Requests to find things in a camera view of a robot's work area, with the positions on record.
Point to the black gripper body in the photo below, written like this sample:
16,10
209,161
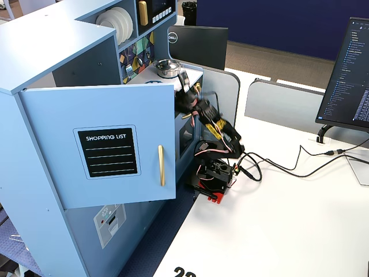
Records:
183,97

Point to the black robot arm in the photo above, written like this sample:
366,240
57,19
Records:
230,135

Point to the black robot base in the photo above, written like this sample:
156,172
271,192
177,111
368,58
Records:
217,173

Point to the blue shopping list cabinet door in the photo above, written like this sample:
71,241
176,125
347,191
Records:
57,173

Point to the gold stove knob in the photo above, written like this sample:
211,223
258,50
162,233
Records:
198,86

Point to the steel pot with lid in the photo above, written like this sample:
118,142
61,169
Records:
167,69

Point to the gray desk partition panel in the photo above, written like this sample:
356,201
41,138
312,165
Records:
225,95
282,106

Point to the black Dell monitor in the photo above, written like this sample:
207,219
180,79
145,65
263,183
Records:
199,46

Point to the metal serving spoon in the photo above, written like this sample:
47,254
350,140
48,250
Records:
148,53

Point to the metal ladle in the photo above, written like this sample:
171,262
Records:
140,61

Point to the metal slotted spatula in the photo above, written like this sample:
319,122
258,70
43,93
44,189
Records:
128,70

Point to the black trash bin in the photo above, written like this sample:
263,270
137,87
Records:
189,14

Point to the white toy plate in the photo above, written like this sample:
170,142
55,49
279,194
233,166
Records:
106,21
122,31
130,24

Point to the toy microwave oven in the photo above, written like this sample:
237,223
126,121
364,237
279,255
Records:
161,8

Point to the red table clamp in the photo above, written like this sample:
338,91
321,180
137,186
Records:
215,198

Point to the black monitor stand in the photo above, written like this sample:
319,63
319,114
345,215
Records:
323,133

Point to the blue toy kitchen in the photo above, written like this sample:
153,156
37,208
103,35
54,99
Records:
43,43

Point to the monitor showing code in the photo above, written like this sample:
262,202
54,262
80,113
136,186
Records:
346,72

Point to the blue ice dispenser door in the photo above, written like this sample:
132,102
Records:
86,231

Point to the gray flat device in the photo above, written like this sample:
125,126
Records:
360,173

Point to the small wrist camera board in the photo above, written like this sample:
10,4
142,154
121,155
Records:
183,79

